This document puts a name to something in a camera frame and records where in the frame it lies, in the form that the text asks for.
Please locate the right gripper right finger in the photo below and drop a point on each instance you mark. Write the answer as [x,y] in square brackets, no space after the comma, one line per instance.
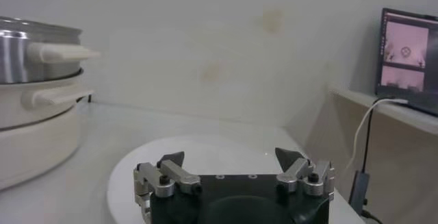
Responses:
[297,175]

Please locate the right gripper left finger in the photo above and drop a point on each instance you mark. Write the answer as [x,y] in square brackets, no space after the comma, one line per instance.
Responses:
[178,177]

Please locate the stainless steel steamer basket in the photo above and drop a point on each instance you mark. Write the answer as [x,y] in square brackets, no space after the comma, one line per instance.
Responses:
[13,57]

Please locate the white round plate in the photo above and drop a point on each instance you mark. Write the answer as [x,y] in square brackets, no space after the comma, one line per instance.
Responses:
[205,157]

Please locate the cream electric cooker base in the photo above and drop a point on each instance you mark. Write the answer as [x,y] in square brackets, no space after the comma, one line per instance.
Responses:
[34,143]

